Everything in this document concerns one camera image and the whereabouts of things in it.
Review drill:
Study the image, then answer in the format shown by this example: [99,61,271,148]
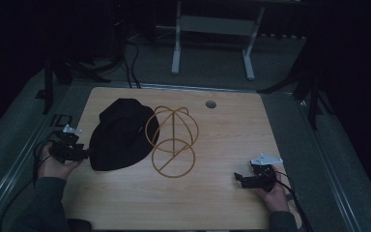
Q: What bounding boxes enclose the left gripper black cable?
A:
[0,130,66,232]

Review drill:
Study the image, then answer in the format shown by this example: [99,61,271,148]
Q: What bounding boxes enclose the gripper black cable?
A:
[260,169,315,232]
[0,130,66,232]

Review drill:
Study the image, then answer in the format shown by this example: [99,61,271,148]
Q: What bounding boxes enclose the white metal desk frame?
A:
[170,0,303,81]

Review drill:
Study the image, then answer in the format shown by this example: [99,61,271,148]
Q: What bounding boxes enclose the black floor cables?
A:
[121,35,143,89]

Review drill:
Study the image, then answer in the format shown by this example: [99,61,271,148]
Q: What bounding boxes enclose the black tripod stand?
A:
[256,32,336,131]
[34,47,124,116]

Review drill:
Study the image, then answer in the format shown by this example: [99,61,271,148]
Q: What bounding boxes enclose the gold wire hat stand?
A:
[144,105,200,179]

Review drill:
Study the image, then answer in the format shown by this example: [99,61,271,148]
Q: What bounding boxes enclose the person's left hand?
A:
[38,142,82,181]

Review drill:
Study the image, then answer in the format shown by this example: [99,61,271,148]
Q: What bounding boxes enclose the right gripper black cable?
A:
[260,169,315,232]

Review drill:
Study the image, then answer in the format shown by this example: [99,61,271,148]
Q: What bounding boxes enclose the person's right hand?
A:
[256,183,291,213]

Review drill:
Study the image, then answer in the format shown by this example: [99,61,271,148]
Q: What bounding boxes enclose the black bucket hat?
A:
[88,98,160,172]

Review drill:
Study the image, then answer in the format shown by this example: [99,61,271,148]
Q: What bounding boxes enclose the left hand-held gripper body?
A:
[48,124,89,164]

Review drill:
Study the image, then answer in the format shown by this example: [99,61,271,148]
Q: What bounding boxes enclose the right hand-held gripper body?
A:
[240,153,284,193]

